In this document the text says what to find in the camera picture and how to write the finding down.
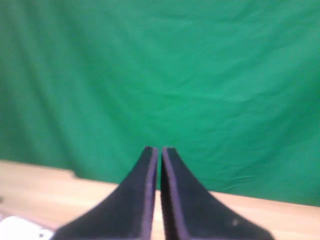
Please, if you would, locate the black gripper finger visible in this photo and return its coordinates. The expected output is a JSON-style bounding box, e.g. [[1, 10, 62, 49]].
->
[[53, 146, 160, 240], [160, 146, 273, 240]]

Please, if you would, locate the white bottle with black cap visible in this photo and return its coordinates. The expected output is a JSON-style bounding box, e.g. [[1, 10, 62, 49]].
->
[[0, 216, 53, 240]]

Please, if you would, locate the green backdrop cloth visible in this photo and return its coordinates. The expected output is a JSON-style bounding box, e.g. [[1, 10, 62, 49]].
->
[[0, 0, 320, 208]]

